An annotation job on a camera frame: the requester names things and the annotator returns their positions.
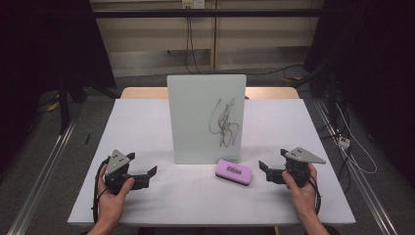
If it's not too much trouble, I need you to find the black curtain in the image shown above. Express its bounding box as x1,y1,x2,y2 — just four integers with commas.
302,0,415,184
0,0,117,170

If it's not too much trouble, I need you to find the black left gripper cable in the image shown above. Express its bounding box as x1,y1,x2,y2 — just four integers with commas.
91,156,112,225

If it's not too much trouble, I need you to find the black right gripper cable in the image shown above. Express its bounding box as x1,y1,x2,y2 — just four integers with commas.
305,171,323,215

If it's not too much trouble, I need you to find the person's left hand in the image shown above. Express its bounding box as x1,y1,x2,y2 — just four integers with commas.
96,163,136,225

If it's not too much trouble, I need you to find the black cable bundle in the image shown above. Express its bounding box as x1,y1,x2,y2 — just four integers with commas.
318,99,352,181

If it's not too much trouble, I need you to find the white power cable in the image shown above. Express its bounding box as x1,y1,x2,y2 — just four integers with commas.
335,102,379,175

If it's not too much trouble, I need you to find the upright frosted glass whiteboard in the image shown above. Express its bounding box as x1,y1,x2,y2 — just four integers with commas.
166,73,248,165

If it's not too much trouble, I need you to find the aluminium floor rail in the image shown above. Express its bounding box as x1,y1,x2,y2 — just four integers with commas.
312,97,399,235
5,119,78,235

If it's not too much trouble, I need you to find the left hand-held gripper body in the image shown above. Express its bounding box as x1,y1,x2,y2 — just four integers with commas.
104,149,135,196

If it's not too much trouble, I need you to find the person's dark clothing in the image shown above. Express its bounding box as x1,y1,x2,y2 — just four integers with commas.
321,224,343,235

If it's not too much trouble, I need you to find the black horizontal bar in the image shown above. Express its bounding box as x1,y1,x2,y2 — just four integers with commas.
92,8,325,19

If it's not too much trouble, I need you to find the white wall outlet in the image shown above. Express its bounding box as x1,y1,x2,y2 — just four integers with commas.
181,0,207,10

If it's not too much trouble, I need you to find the wooden table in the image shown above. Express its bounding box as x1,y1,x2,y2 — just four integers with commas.
119,85,300,100

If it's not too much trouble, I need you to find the white table cover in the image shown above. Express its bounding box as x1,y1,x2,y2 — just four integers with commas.
67,98,356,227

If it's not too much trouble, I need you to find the person's right hand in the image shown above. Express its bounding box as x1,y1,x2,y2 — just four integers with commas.
281,163,320,218

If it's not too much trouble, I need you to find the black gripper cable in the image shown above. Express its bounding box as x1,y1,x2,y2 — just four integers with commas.
305,171,323,215
91,156,112,225

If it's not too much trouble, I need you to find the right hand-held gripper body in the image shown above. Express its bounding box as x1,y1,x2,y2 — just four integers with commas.
283,146,327,189

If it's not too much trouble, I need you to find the black hanging wall cable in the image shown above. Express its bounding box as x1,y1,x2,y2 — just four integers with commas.
184,16,203,75

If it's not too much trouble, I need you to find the purple whiteboard eraser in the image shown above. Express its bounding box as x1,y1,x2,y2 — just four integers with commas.
214,159,254,187

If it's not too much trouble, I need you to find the black metal stand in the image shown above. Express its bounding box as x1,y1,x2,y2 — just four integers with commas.
56,73,86,135

